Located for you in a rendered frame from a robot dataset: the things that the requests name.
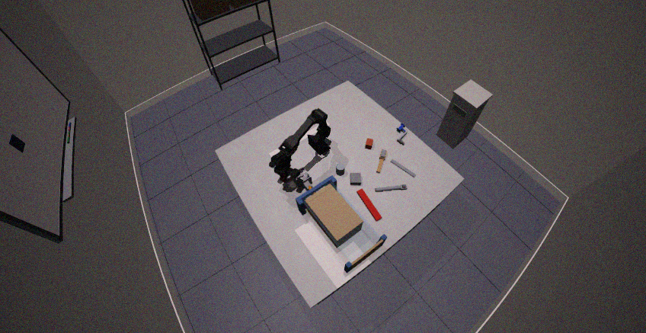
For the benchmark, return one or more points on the red flat bar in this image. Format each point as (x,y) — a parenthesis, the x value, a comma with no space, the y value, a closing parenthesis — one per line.
(369,204)

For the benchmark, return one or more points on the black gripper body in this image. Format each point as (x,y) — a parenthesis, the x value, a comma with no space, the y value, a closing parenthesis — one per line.
(293,173)

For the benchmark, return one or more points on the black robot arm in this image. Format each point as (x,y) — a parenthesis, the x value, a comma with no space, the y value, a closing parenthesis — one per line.
(292,142)

